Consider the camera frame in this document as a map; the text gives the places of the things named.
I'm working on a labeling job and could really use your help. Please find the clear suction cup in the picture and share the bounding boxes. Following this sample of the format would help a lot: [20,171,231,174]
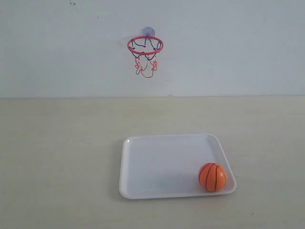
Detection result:
[141,27,155,37]

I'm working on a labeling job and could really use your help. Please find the small orange basketball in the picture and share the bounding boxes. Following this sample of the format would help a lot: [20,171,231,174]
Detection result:
[198,163,227,192]

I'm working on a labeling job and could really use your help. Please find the white plastic tray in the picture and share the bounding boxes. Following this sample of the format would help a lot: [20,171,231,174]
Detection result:
[119,134,236,199]

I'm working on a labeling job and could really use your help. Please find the red mini basketball hoop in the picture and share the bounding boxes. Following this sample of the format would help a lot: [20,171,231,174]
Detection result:
[127,35,164,79]

